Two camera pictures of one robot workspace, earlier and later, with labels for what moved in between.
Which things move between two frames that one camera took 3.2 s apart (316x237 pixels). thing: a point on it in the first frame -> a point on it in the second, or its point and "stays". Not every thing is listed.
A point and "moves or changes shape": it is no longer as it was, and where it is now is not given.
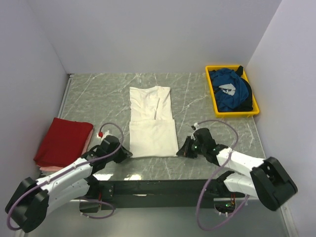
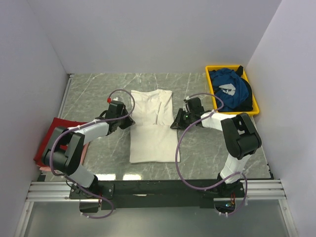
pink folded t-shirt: (59, 169) stays
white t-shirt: (152, 128) moves or changes shape
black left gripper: (124, 154) -> (130, 122)
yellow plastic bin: (255, 110) stays
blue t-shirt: (231, 92) stays
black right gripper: (185, 150) -> (178, 123)
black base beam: (157, 194) stays
